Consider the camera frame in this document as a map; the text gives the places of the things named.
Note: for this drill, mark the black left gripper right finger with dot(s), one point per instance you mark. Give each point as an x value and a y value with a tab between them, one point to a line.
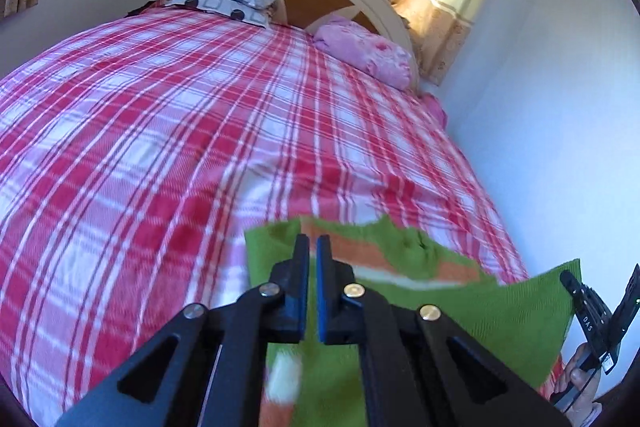
419	367

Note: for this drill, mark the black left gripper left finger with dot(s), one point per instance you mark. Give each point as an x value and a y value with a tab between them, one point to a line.
205	367

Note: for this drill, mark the person's right hand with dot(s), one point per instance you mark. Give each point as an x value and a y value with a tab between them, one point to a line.
582	408

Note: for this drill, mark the green orange striped knit sweater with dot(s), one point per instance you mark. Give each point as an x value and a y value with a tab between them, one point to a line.
523	324

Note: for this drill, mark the red white plaid bedspread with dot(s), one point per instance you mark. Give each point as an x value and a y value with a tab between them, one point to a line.
136	154

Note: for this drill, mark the grey patterned pillow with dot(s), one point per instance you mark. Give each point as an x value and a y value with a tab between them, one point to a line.
253	12

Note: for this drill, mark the pink floral pillow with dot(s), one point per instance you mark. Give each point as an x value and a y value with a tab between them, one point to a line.
371	53

